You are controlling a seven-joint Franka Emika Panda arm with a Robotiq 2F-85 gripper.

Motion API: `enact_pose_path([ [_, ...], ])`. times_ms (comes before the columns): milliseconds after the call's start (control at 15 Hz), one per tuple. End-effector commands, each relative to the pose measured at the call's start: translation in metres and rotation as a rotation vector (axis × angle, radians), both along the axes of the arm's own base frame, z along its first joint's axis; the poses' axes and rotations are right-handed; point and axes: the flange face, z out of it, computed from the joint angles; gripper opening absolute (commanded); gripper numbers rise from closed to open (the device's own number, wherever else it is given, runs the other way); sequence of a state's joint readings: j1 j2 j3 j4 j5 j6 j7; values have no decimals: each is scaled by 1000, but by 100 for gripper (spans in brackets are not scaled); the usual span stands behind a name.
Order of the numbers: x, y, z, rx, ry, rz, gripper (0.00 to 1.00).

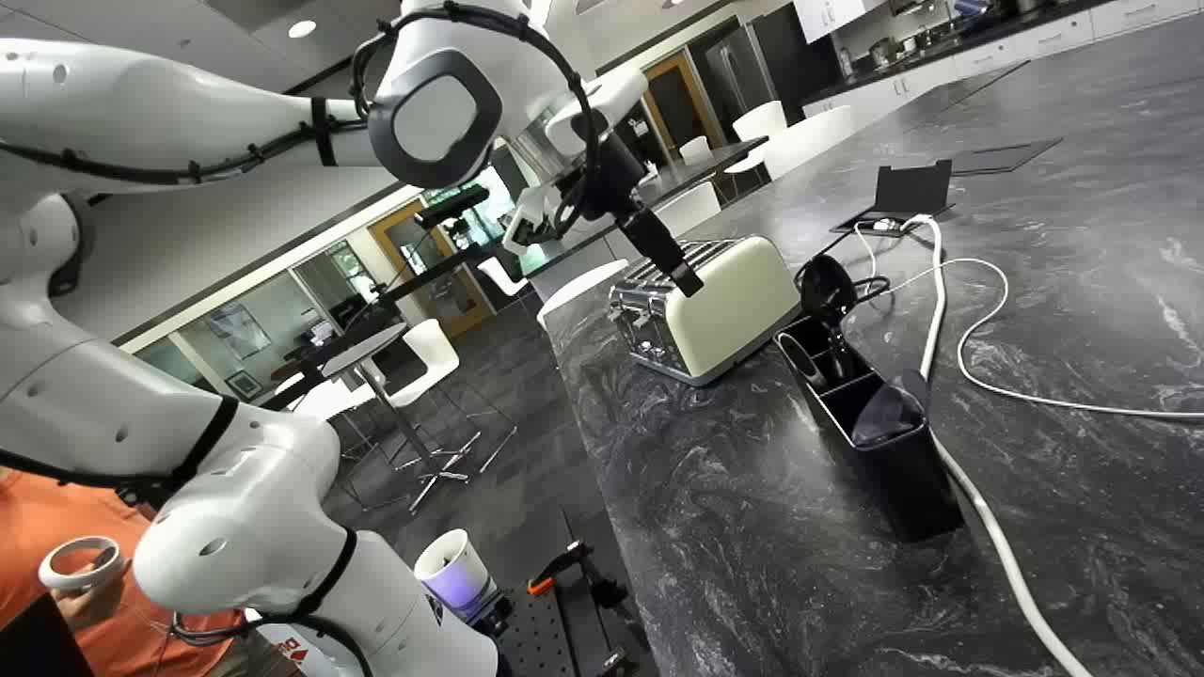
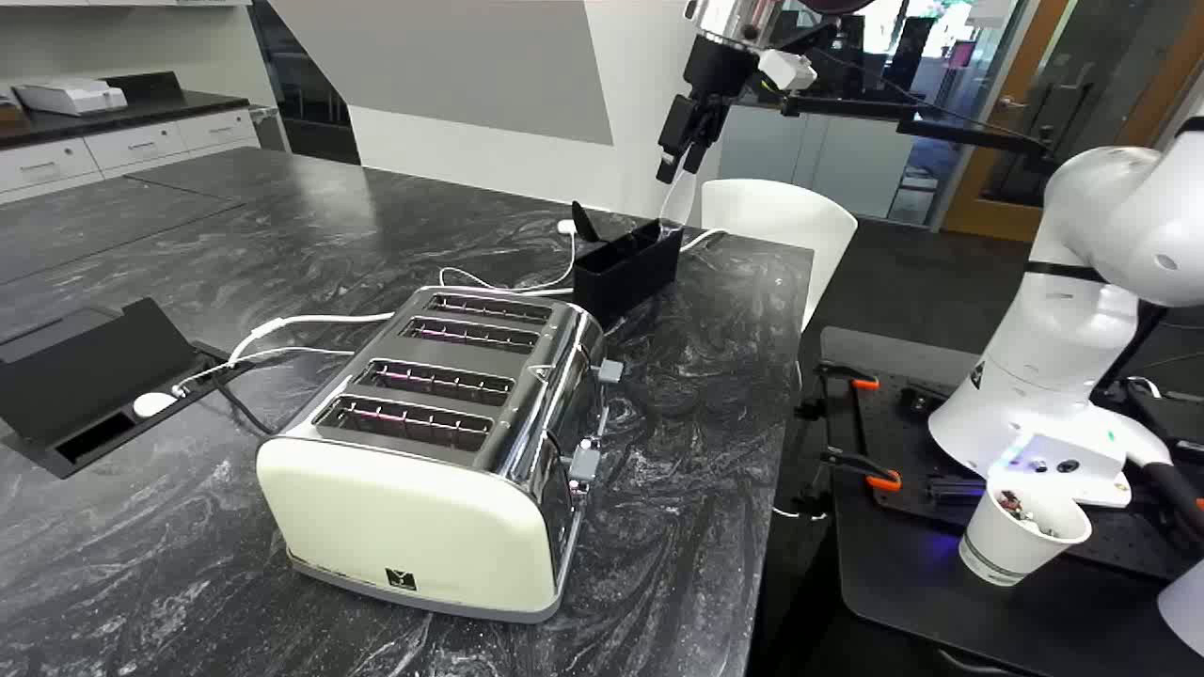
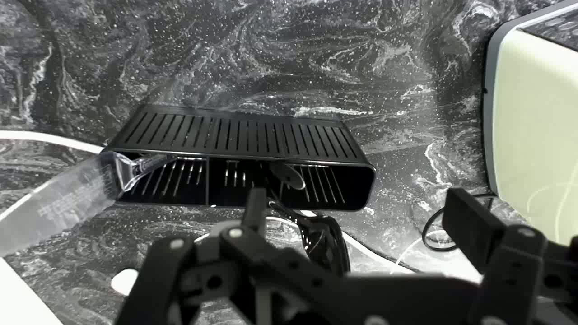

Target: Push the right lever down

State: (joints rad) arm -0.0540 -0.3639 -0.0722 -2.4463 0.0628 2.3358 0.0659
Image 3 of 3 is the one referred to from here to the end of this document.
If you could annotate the cream white toaster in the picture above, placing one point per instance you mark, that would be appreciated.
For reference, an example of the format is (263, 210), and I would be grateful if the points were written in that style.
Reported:
(530, 118)

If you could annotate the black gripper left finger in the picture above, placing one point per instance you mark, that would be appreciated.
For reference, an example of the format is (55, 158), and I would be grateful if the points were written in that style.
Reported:
(265, 284)

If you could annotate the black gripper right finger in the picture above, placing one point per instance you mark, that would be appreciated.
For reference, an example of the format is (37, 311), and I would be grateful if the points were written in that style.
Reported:
(526, 279)

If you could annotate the black round object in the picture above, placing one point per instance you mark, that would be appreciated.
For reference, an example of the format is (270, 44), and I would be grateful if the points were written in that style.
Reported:
(322, 239)

